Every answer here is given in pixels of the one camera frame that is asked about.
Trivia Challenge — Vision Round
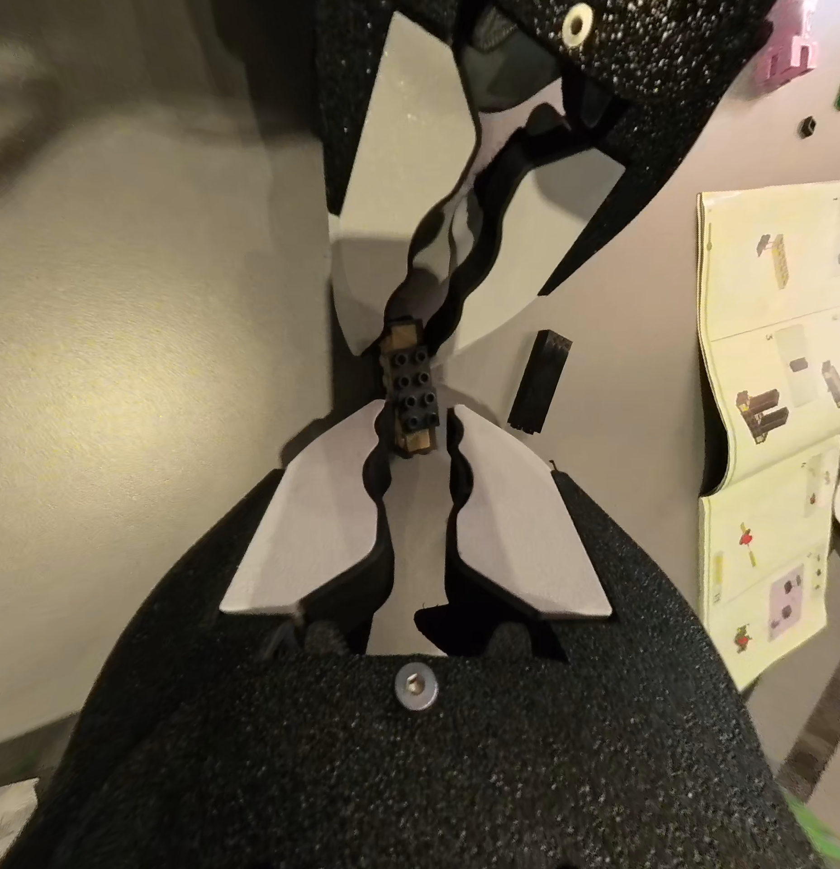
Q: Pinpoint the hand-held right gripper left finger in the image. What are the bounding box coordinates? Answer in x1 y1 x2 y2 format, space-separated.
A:
218 399 394 619

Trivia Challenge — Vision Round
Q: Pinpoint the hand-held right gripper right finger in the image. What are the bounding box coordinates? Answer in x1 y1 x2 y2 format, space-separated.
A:
447 404 614 620

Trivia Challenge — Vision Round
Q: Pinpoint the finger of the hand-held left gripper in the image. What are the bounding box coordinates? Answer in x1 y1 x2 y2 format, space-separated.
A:
430 132 630 354
328 10 479 357

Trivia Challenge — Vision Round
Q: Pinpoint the long black brick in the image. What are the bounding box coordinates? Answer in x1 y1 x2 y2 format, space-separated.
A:
507 330 574 433

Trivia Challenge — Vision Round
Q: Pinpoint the grey and yellow brick assembly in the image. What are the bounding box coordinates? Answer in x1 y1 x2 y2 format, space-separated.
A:
375 318 442 459

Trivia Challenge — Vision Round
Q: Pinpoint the grey desk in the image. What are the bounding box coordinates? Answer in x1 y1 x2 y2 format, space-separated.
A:
0 0 840 869

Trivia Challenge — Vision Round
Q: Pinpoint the pink brick figure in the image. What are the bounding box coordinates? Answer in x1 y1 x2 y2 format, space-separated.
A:
755 0 820 88

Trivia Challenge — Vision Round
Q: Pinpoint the open instruction booklet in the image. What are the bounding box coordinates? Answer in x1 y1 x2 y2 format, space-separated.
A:
697 180 840 693

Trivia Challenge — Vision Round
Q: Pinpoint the flat white printed paper bag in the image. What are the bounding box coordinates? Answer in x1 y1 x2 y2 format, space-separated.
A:
0 777 39 869

